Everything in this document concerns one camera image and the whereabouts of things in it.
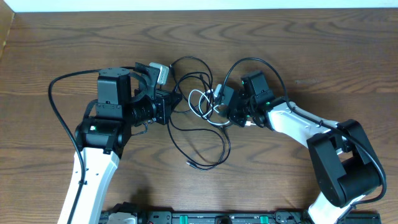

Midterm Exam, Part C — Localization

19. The white usb cable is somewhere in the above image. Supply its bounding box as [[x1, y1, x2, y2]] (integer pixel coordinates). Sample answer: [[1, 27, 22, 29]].
[[187, 88, 257, 128]]

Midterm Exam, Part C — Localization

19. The black usb cable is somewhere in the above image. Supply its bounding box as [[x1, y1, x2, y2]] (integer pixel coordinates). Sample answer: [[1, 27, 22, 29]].
[[166, 74, 232, 171], [169, 55, 218, 114]]

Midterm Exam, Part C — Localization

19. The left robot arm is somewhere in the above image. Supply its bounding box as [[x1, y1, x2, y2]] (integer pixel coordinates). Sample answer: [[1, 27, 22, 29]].
[[58, 62, 182, 223]]

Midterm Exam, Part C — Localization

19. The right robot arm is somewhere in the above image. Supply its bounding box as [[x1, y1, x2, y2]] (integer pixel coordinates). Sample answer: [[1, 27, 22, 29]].
[[213, 70, 386, 223]]

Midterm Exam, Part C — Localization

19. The clear tape piece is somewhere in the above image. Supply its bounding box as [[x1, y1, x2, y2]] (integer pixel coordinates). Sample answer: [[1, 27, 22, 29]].
[[294, 78, 320, 85]]

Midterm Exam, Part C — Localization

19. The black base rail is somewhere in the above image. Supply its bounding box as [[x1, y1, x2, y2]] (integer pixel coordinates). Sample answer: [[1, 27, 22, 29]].
[[99, 201, 382, 224]]

